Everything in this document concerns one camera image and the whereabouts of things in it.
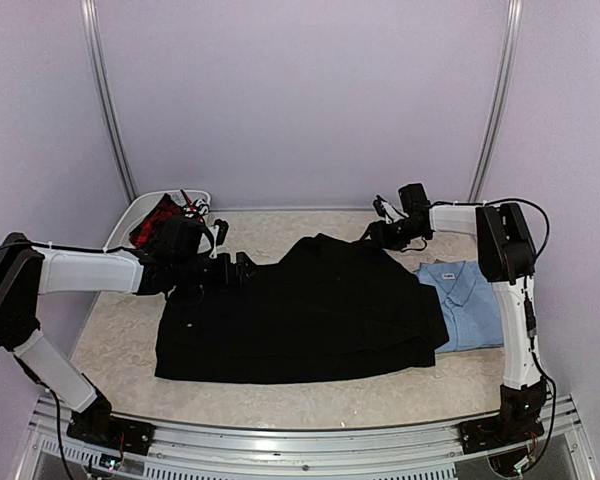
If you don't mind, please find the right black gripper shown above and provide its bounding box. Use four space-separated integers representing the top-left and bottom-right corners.
367 217 425 250

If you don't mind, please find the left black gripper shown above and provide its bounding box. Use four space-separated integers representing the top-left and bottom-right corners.
174 251 260 291

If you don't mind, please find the black long sleeve shirt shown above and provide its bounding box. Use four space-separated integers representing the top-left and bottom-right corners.
155 234 449 384

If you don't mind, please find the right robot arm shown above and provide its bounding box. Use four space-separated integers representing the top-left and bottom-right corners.
361 183 547 392

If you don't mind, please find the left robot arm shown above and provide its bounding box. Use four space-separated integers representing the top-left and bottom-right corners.
0 216 256 445

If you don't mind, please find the red black plaid shirt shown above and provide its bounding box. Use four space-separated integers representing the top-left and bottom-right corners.
129 190 210 248

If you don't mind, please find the light blue folded shirt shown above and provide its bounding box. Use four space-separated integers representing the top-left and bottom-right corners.
416 261 504 354

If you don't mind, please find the white plastic bin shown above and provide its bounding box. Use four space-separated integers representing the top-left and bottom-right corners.
105 190 183 248

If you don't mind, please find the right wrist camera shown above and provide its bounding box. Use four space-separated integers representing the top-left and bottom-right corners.
372 195 407 224

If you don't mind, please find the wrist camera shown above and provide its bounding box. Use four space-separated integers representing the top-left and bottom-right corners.
372 195 407 224
209 219 229 259

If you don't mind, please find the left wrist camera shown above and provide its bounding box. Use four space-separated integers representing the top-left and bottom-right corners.
209 219 229 259

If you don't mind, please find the right aluminium corner post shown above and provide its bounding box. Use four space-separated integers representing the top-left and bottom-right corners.
467 0 524 202

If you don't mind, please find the aluminium corner post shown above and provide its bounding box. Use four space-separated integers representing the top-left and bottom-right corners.
467 0 524 202
80 0 138 204

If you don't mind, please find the aluminium front rail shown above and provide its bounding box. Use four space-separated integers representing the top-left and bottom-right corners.
14 394 596 480

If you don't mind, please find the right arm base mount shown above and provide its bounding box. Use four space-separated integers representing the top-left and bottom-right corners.
458 378 557 455

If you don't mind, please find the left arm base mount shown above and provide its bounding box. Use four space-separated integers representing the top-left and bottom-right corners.
67 394 155 456

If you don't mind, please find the left aluminium corner post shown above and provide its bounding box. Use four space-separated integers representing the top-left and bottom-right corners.
80 0 138 204

